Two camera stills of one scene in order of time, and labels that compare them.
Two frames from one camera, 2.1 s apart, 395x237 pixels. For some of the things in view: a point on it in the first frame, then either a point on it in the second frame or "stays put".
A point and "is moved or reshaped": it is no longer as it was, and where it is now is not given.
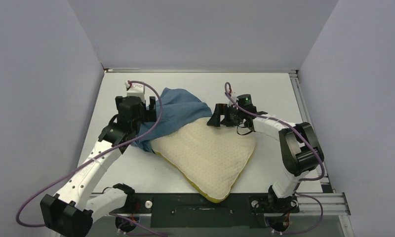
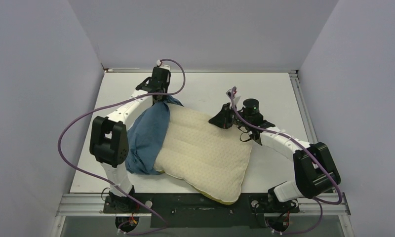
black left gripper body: (145, 117) -> (164, 87)
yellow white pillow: (211, 158) is moved or reshaped
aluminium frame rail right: (326, 184) stays put
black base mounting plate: (184, 210) stays put
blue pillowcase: (178, 105) -> (144, 135)
